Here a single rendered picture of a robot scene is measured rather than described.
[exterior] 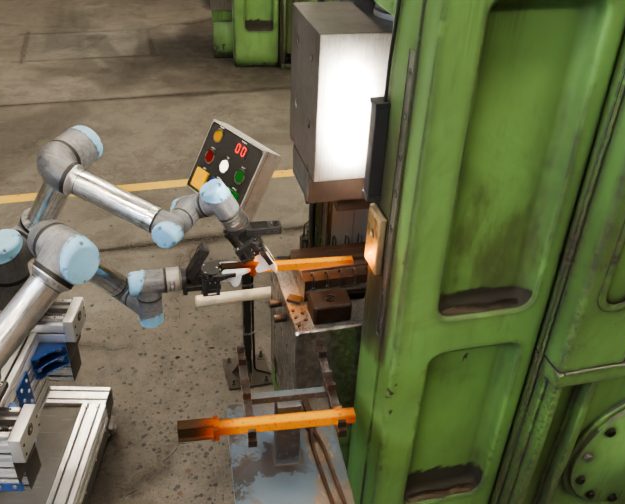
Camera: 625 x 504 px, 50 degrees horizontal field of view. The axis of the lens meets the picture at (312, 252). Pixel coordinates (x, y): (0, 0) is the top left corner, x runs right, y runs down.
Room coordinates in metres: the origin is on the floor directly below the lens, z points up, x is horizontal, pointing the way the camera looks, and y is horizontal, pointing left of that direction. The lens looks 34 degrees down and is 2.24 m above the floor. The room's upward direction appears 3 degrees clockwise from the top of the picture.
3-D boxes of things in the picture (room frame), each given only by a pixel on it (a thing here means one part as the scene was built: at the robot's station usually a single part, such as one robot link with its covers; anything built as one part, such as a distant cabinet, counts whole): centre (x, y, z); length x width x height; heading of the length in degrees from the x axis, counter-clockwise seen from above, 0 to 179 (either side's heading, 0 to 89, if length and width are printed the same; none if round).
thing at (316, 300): (1.62, -0.06, 0.95); 0.12 x 0.08 x 0.06; 106
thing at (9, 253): (1.76, 0.97, 0.98); 0.13 x 0.12 x 0.14; 164
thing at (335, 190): (1.83, -0.16, 1.32); 0.42 x 0.20 x 0.10; 106
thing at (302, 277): (1.83, -0.16, 0.96); 0.42 x 0.20 x 0.09; 106
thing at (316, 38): (1.79, -0.17, 1.56); 0.42 x 0.39 x 0.40; 106
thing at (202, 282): (1.67, 0.34, 0.99); 0.12 x 0.08 x 0.09; 106
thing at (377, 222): (1.51, -0.17, 1.27); 0.09 x 0.02 x 0.17; 16
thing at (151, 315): (1.64, 0.50, 0.90); 0.11 x 0.08 x 0.11; 51
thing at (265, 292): (2.08, 0.22, 0.62); 0.44 x 0.05 x 0.05; 106
